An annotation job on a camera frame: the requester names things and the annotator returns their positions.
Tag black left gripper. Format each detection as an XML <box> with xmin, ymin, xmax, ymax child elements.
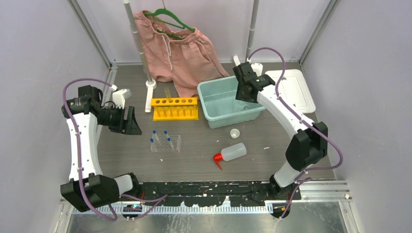
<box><xmin>97</xmin><ymin>104</ymin><xmax>141</xmax><ymax>134</ymax></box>

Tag small white cup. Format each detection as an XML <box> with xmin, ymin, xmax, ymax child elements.
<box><xmin>230</xmin><ymin>129</ymin><xmax>240</xmax><ymax>139</ymax></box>

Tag clear test tube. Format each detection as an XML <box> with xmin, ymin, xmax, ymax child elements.
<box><xmin>164</xmin><ymin>87</ymin><xmax>172</xmax><ymax>103</ymax></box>

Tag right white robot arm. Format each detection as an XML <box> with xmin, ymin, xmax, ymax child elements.
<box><xmin>233</xmin><ymin>62</ymin><xmax>328</xmax><ymax>200</ymax></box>

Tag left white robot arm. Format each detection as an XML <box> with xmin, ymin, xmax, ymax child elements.
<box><xmin>60</xmin><ymin>85</ymin><xmax>142</xmax><ymax>212</ymax></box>

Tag white rack foot right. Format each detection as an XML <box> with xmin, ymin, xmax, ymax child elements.
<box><xmin>232</xmin><ymin>55</ymin><xmax>241</xmax><ymax>67</ymax></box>

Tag teal plastic bin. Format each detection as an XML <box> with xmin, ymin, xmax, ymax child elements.
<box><xmin>197</xmin><ymin>76</ymin><xmax>265</xmax><ymax>129</ymax></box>

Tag clear acrylic tube rack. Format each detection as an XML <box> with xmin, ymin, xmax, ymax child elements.
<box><xmin>155</xmin><ymin>135</ymin><xmax>182</xmax><ymax>153</ymax></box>

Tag white bin lid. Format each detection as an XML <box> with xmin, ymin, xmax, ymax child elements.
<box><xmin>279</xmin><ymin>69</ymin><xmax>316</xmax><ymax>114</ymax></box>

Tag left metal rack pole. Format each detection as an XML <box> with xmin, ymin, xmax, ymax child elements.
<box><xmin>122</xmin><ymin>0</ymin><xmax>156</xmax><ymax>89</ymax></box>

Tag metal rack pole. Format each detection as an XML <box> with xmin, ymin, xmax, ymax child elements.
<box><xmin>122</xmin><ymin>0</ymin><xmax>156</xmax><ymax>89</ymax></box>
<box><xmin>245</xmin><ymin>0</ymin><xmax>259</xmax><ymax>60</ymax></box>

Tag yellow test tube rack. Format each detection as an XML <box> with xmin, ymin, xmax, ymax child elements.
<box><xmin>151</xmin><ymin>97</ymin><xmax>199</xmax><ymax>121</ymax></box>

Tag right metal rack pole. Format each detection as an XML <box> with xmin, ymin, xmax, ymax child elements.
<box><xmin>245</xmin><ymin>0</ymin><xmax>259</xmax><ymax>60</ymax></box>

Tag pink shorts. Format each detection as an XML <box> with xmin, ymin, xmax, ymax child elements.
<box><xmin>134</xmin><ymin>10</ymin><xmax>228</xmax><ymax>97</ymax></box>

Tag white wash bottle red cap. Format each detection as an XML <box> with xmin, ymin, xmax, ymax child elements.
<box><xmin>213</xmin><ymin>143</ymin><xmax>247</xmax><ymax>170</ymax></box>

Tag green clothes hanger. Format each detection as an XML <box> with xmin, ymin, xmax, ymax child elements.
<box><xmin>144</xmin><ymin>8</ymin><xmax>196</xmax><ymax>41</ymax></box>

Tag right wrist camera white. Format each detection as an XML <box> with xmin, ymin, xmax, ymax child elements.
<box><xmin>251</xmin><ymin>63</ymin><xmax>263</xmax><ymax>76</ymax></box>

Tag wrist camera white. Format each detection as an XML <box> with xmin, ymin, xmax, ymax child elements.
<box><xmin>112</xmin><ymin>89</ymin><xmax>132</xmax><ymax>109</ymax></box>
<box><xmin>251</xmin><ymin>63</ymin><xmax>263</xmax><ymax>76</ymax></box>

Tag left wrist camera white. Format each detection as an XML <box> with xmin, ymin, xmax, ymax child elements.
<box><xmin>112</xmin><ymin>89</ymin><xmax>132</xmax><ymax>109</ymax></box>

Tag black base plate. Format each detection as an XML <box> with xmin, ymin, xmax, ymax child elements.
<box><xmin>127</xmin><ymin>181</ymin><xmax>297</xmax><ymax>207</ymax></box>

